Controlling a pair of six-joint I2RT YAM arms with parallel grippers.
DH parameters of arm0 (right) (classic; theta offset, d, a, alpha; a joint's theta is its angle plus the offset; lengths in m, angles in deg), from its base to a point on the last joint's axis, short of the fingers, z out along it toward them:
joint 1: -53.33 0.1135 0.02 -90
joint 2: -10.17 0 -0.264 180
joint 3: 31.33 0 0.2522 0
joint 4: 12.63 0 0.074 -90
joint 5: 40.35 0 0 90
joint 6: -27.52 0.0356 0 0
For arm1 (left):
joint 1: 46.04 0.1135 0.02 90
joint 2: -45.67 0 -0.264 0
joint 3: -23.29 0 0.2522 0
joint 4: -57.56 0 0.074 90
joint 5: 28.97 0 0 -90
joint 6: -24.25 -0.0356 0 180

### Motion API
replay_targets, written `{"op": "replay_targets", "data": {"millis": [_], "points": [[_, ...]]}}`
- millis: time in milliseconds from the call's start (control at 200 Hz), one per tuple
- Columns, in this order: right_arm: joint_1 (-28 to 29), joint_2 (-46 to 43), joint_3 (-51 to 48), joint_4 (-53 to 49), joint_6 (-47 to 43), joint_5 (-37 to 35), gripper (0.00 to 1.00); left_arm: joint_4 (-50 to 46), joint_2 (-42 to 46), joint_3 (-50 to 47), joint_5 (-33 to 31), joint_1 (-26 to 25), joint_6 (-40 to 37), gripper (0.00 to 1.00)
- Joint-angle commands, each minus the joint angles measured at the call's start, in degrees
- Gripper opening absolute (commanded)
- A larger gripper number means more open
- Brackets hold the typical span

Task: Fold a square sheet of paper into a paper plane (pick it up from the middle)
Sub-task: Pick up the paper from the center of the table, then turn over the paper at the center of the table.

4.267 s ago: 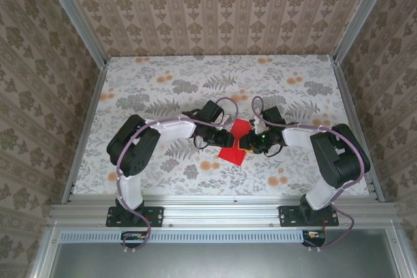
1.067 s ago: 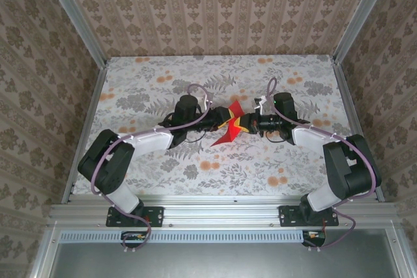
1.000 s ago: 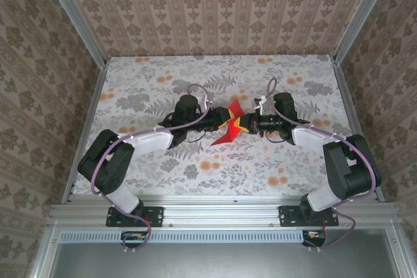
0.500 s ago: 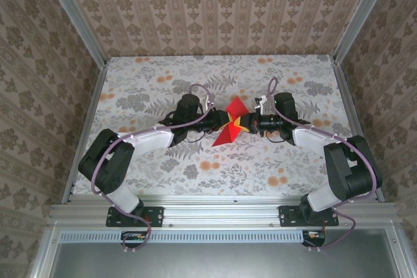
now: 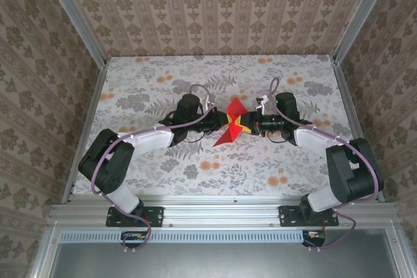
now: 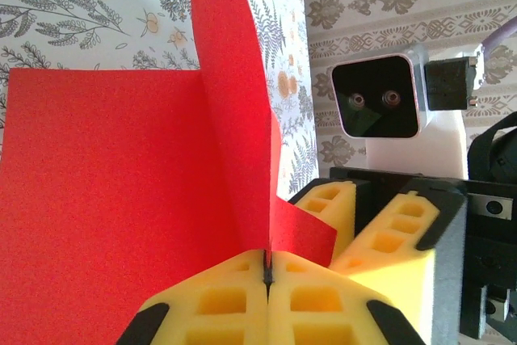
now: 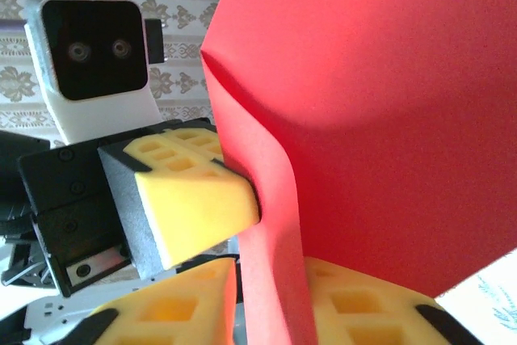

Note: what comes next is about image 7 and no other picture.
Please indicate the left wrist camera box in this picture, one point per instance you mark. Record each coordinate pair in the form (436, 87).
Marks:
(93, 50)

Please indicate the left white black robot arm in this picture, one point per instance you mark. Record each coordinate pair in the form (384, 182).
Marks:
(44, 316)

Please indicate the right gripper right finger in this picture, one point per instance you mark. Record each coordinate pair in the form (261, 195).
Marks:
(363, 316)

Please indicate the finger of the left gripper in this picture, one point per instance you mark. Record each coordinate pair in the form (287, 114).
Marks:
(190, 207)

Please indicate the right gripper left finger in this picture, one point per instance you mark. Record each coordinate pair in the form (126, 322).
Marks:
(173, 312)

